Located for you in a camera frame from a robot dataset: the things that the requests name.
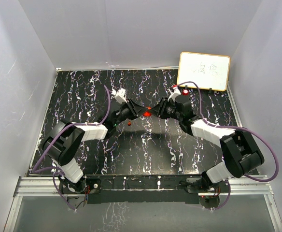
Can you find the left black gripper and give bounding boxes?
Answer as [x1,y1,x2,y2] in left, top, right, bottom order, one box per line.
[113,99,148,127]

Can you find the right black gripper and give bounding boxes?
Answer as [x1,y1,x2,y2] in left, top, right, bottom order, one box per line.
[149,97,183,121]

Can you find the red round disc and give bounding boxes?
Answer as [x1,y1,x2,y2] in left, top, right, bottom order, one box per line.
[142,111,151,117]

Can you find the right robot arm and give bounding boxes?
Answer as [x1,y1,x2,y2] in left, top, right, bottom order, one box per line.
[149,95,264,192]

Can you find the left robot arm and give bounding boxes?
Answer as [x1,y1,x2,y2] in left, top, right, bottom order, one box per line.
[41,99,148,193]

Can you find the red emergency stop button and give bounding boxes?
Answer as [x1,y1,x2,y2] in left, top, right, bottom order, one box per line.
[182,89,189,95]

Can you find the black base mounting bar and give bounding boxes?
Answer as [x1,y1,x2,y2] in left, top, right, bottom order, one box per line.
[85,174,201,204]

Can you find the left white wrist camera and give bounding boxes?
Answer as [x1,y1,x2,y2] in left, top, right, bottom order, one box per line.
[114,88,127,104]

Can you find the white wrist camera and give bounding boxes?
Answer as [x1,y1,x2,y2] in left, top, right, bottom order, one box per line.
[168,85,181,101]
[114,88,127,104]

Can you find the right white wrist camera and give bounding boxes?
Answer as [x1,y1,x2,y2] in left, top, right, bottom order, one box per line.
[168,85,181,101]

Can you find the white board with frame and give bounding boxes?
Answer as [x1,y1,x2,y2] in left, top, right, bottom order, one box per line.
[177,52,231,91]

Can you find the aluminium frame rail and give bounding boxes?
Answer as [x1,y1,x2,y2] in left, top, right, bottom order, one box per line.
[4,176,282,232]

